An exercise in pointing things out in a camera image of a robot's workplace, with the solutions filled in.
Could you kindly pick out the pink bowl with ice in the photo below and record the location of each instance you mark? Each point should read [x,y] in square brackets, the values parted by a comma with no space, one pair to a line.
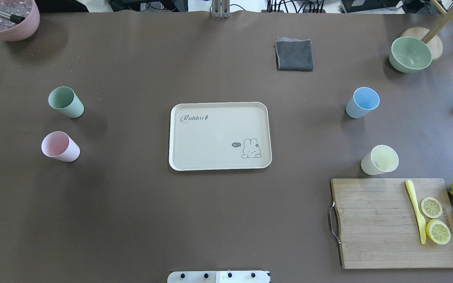
[28,9]

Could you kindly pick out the grey folded cloth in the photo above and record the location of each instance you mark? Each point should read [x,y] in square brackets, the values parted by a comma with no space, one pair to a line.
[294,54]

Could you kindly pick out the pale yellow plastic cup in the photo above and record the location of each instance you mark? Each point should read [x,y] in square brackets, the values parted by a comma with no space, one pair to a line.
[381,159]

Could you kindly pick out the lemon slice upper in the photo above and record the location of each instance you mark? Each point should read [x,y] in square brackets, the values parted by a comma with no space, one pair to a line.
[431,207]

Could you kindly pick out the round wooden stand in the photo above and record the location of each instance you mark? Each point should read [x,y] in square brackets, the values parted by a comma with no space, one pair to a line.
[429,37]

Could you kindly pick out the blue plastic cup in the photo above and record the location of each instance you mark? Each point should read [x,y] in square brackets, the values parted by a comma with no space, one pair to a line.
[363,101]

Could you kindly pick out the pink plastic cup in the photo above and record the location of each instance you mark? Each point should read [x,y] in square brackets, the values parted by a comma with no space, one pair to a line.
[60,146]

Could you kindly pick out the aluminium frame post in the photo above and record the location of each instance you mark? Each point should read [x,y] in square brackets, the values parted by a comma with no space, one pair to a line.
[220,9]

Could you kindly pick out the yellow plastic knife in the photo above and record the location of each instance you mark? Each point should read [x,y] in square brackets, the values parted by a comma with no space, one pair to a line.
[421,222]

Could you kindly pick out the cream rabbit tray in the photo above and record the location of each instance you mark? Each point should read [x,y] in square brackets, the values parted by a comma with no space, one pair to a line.
[217,136]

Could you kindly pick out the lemon slice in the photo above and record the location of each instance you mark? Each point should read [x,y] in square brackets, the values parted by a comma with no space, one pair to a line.
[431,207]
[438,232]

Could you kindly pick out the wooden cutting board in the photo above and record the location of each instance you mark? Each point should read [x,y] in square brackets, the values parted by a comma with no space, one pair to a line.
[377,227]

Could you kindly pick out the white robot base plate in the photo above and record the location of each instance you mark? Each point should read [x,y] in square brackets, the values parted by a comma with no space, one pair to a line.
[221,276]

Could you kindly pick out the lemon slice lower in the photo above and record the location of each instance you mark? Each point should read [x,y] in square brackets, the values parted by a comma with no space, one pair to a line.
[438,232]

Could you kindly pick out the green plastic cup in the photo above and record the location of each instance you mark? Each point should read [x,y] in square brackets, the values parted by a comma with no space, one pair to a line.
[64,100]

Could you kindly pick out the green bowl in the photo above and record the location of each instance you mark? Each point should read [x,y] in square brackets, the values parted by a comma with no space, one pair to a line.
[409,55]

